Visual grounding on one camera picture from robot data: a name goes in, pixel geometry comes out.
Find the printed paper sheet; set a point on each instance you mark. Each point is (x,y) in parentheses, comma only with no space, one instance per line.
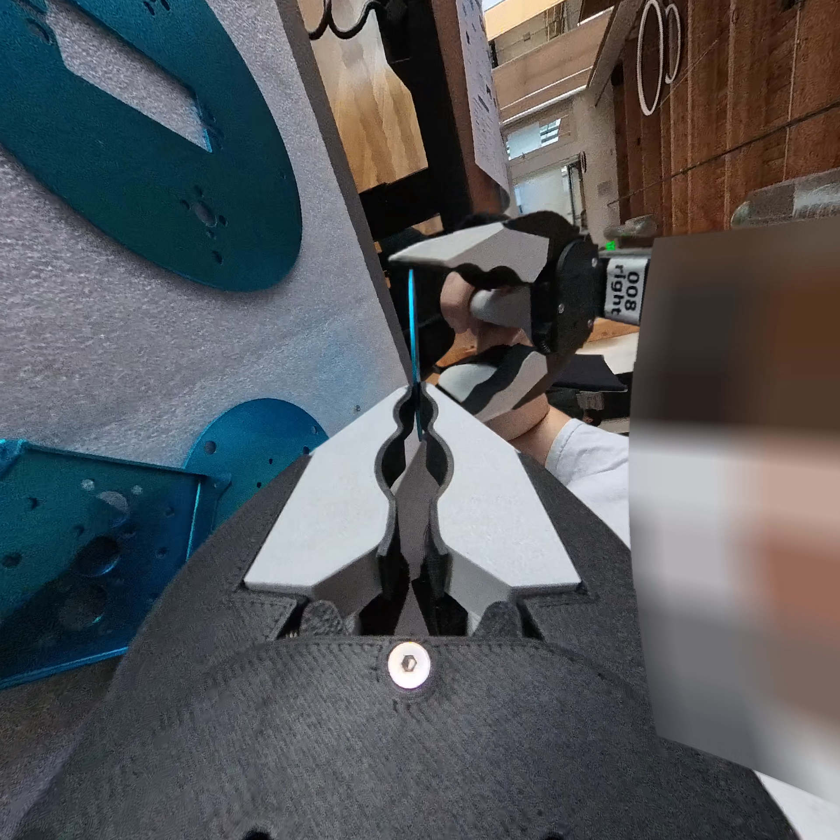
(482,98)

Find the blue metal bracket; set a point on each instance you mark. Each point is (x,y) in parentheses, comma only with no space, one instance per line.
(98,558)

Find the white foam sheet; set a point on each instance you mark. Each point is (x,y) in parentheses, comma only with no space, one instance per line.
(98,341)

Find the small blue perforated disc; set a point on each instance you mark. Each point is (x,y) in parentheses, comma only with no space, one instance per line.
(262,433)
(413,328)

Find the person's right forearm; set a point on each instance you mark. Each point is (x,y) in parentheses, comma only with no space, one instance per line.
(525,433)

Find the person's right hand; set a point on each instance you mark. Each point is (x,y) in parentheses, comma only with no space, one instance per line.
(492,340)

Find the large white wall hoop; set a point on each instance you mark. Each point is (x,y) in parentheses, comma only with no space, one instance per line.
(640,59)

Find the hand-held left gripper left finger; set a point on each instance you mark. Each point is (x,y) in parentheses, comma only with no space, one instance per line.
(315,518)

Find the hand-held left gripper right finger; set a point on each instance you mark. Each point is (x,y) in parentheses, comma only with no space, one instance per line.
(505,518)

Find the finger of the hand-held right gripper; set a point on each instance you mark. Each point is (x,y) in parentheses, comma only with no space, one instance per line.
(446,253)
(456,380)

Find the black office chair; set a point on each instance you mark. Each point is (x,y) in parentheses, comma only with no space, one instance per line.
(597,374)

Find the small white wall hoop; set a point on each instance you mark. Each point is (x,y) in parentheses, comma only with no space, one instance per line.
(679,46)

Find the large blue slotted disc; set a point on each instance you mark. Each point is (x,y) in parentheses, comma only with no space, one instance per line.
(131,197)

